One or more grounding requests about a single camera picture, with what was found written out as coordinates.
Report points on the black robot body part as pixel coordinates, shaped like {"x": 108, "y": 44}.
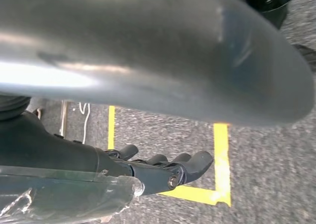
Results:
{"x": 271, "y": 3}

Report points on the yellow floor tape outline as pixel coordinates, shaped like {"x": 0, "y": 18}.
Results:
{"x": 221, "y": 157}

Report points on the chrome metal bar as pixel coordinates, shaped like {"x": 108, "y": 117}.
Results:
{"x": 63, "y": 118}

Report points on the clear plastic wrist cover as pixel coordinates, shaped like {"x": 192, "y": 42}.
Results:
{"x": 61, "y": 199}

